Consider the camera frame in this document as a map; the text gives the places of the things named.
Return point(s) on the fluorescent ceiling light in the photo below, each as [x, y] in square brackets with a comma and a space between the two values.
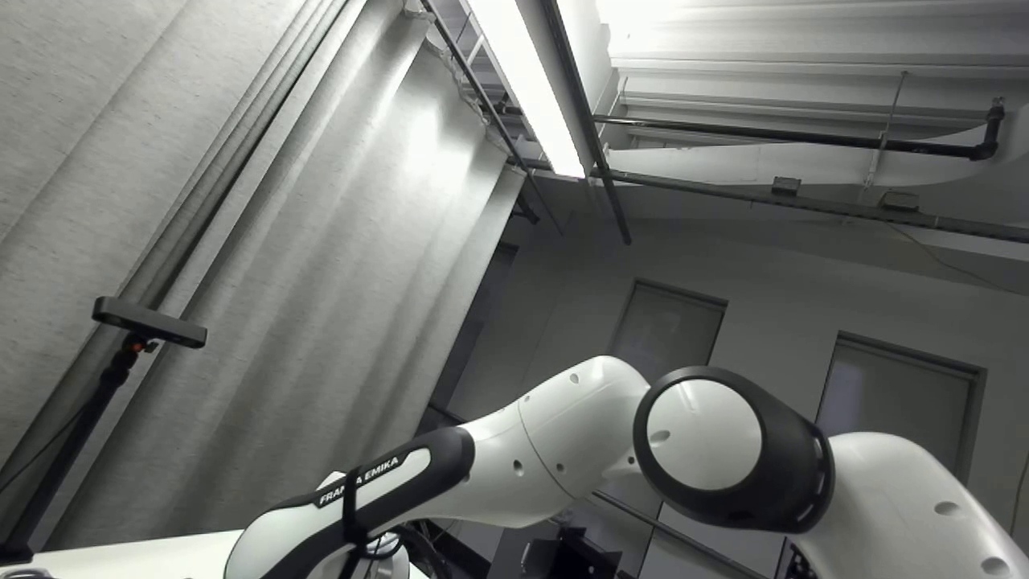
[524, 75]

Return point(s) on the black ceiling pipe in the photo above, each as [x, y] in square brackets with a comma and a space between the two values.
[805, 138]

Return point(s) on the grey door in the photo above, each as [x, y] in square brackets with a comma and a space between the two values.
[671, 332]
[902, 398]

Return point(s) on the black ceiling rail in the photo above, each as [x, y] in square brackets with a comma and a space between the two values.
[584, 118]

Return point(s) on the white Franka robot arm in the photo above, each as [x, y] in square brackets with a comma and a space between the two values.
[558, 453]

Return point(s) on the grey curtain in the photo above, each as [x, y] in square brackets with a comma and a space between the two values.
[269, 322]

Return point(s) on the grey ceiling conduit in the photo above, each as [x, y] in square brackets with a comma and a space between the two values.
[782, 195]

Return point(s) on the black camera stand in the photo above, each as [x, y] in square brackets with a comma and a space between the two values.
[74, 430]

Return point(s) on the grey equipment box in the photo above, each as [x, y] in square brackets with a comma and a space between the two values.
[567, 550]

